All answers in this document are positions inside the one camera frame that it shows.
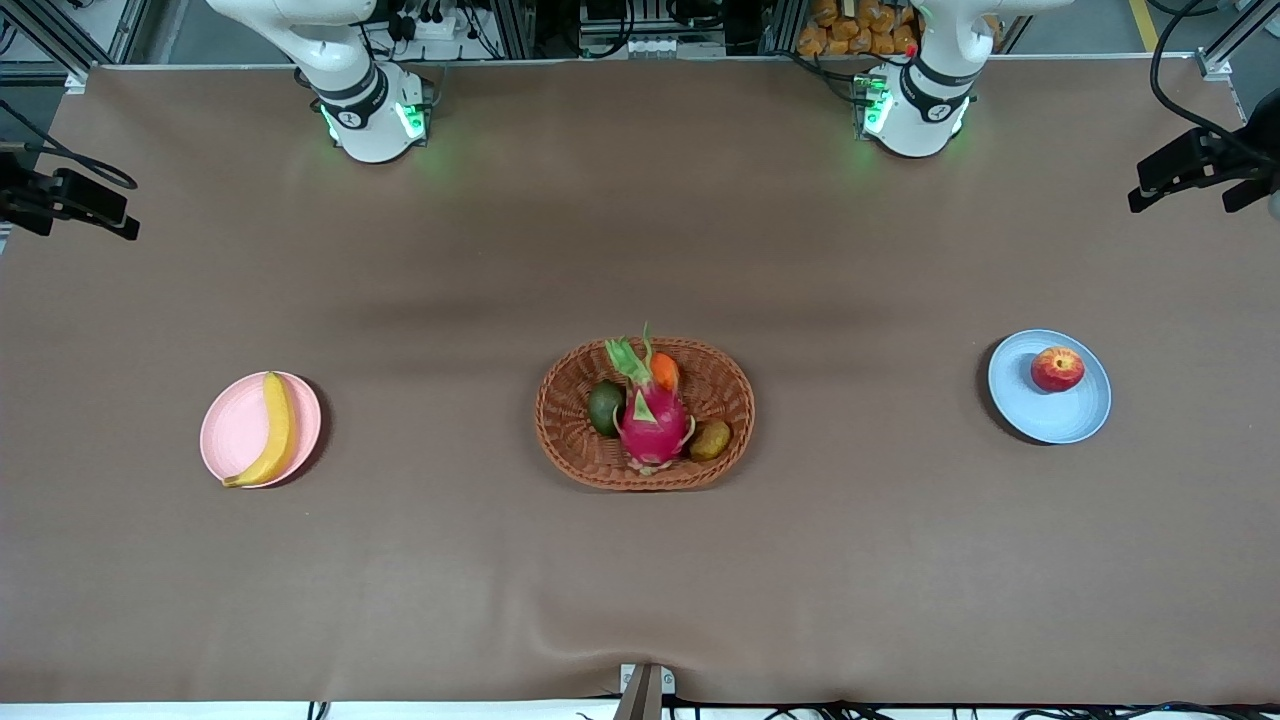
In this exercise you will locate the pink round plate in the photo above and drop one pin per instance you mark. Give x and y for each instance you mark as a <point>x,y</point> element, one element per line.
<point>235,425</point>

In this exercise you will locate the green avocado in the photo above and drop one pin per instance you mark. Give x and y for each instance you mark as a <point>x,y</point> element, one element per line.
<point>605,408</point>

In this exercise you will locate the brown kiwi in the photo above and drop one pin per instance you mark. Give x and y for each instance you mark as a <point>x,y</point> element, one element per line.
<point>710,440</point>

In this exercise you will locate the small orange fruit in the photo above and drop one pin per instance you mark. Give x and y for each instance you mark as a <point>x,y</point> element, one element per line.
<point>667,373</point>

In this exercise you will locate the yellow banana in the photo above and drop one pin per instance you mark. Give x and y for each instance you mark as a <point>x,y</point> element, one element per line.
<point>280,430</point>

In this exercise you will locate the bag of orange items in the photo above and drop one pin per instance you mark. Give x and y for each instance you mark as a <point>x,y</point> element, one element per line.
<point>850,30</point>

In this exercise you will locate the metal mounting bracket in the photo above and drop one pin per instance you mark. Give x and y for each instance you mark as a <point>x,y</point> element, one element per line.
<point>645,700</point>

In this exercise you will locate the grey electronics box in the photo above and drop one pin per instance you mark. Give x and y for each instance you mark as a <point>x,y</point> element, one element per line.
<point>650,45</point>

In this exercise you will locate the blue round plate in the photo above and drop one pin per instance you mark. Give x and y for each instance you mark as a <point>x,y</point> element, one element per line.
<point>1040,415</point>

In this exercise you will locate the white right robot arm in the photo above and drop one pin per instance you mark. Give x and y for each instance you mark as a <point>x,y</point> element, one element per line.
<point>365,120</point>

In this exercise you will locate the pink dragon fruit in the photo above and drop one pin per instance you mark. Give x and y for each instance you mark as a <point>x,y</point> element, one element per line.
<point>655,425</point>

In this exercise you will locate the brown wicker basket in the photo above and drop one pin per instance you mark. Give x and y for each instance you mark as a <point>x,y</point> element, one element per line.
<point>725,400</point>

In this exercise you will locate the white power strip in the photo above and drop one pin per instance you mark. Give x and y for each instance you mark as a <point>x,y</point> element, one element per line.
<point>440,28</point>

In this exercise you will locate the red apple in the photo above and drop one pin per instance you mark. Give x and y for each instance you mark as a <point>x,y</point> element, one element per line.
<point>1057,370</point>

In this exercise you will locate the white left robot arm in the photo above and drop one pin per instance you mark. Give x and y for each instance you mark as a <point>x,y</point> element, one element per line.
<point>925,120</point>

